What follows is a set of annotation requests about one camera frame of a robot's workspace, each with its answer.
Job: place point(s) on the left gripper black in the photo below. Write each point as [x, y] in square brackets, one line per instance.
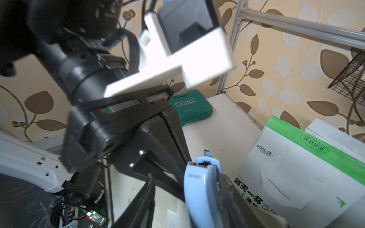
[140, 132]

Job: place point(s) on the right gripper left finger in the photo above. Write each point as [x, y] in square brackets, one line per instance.
[140, 213]

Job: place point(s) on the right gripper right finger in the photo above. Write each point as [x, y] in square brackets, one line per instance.
[235, 213]

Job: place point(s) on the light blue stapler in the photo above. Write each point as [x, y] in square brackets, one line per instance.
[201, 191]

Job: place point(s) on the green plastic tool case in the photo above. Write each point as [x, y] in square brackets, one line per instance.
[191, 107]

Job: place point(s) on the green white cool tea bag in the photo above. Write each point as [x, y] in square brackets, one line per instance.
[294, 175]

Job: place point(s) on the white flat bag back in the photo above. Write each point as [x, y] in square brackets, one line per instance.
[338, 139]

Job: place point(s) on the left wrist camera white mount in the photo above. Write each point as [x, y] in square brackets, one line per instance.
[184, 38]

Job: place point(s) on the back wire basket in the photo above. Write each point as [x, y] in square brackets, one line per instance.
[350, 83]

